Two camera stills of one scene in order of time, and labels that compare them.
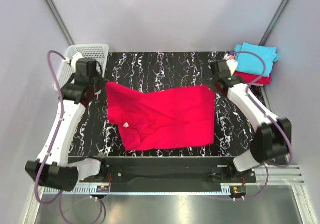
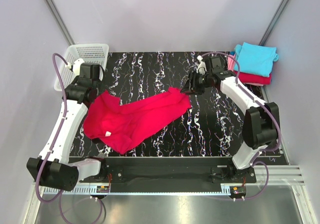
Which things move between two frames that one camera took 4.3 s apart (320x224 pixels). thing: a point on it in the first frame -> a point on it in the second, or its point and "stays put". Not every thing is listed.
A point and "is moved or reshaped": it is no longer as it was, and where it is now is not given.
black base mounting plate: [171, 174] stays put
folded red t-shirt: [251, 78] stays put
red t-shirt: [173, 118] is moved or reshaped
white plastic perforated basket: [98, 51] stays put
